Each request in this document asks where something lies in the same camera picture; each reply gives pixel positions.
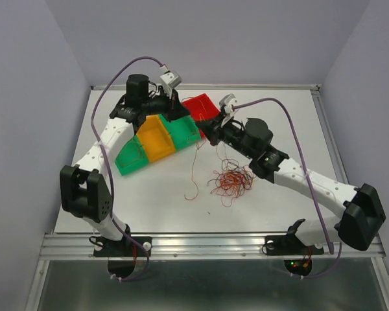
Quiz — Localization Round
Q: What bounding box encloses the red wire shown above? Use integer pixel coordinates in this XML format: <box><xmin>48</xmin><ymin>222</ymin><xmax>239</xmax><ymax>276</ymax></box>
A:
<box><xmin>183</xmin><ymin>141</ymin><xmax>208</xmax><ymax>201</ymax></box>

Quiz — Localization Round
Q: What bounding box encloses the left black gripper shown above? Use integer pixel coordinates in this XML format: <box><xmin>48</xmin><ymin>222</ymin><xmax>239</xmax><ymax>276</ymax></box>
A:
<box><xmin>141</xmin><ymin>86</ymin><xmax>189</xmax><ymax>123</ymax></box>

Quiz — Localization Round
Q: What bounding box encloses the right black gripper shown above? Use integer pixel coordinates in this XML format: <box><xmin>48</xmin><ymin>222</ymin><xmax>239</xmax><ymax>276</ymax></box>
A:
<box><xmin>194</xmin><ymin>112</ymin><xmax>255</xmax><ymax>160</ymax></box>

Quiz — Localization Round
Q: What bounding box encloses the orange wire bundle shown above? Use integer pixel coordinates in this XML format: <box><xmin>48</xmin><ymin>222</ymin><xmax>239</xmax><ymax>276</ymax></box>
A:
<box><xmin>207</xmin><ymin>142</ymin><xmax>255</xmax><ymax>208</ymax></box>

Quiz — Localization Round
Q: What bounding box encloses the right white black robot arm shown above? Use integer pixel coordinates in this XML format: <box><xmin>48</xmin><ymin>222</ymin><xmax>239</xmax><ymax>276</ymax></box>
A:
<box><xmin>196</xmin><ymin>117</ymin><xmax>386</xmax><ymax>253</ymax></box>

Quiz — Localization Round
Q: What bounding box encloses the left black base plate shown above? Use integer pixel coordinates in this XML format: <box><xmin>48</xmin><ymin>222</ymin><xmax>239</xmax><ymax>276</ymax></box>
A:
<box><xmin>88</xmin><ymin>236</ymin><xmax>146</xmax><ymax>258</ymax></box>

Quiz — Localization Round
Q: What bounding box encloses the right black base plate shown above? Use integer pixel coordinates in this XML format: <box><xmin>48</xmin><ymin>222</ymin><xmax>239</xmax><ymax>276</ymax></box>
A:
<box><xmin>261</xmin><ymin>235</ymin><xmax>324</xmax><ymax>256</ymax></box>

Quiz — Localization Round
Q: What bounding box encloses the aluminium front rail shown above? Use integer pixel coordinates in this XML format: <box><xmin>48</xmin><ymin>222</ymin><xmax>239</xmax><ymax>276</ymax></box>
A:
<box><xmin>38</xmin><ymin>230</ymin><xmax>386</xmax><ymax>260</ymax></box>

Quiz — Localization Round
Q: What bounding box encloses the yellow bin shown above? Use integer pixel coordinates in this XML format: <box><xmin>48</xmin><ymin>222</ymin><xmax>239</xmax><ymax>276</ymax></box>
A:
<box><xmin>137</xmin><ymin>115</ymin><xmax>176</xmax><ymax>163</ymax></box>

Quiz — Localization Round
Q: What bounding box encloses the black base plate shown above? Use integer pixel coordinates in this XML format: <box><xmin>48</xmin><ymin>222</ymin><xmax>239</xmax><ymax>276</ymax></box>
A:
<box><xmin>88</xmin><ymin>236</ymin><xmax>146</xmax><ymax>258</ymax></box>
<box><xmin>261</xmin><ymin>235</ymin><xmax>324</xmax><ymax>256</ymax></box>

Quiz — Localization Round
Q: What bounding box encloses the green bin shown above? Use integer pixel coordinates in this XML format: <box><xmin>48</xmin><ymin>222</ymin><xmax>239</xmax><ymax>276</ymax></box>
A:
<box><xmin>115</xmin><ymin>136</ymin><xmax>148</xmax><ymax>176</ymax></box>
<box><xmin>159</xmin><ymin>115</ymin><xmax>201</xmax><ymax>150</ymax></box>

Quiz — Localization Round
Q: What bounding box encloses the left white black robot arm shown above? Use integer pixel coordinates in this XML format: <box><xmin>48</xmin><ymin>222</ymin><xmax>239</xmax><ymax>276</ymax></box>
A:
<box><xmin>60</xmin><ymin>71</ymin><xmax>189</xmax><ymax>255</ymax></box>

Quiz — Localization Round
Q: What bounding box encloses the red bin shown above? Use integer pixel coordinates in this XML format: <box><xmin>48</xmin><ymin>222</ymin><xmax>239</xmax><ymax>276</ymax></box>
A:
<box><xmin>182</xmin><ymin>93</ymin><xmax>220</xmax><ymax>121</ymax></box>

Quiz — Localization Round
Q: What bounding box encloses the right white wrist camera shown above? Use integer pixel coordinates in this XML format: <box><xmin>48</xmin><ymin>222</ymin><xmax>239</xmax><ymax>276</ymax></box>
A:
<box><xmin>219</xmin><ymin>93</ymin><xmax>237</xmax><ymax>128</ymax></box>

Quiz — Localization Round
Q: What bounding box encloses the leftmost green bin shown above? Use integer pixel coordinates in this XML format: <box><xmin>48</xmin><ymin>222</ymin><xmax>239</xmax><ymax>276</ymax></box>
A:
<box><xmin>115</xmin><ymin>136</ymin><xmax>148</xmax><ymax>176</ymax></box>

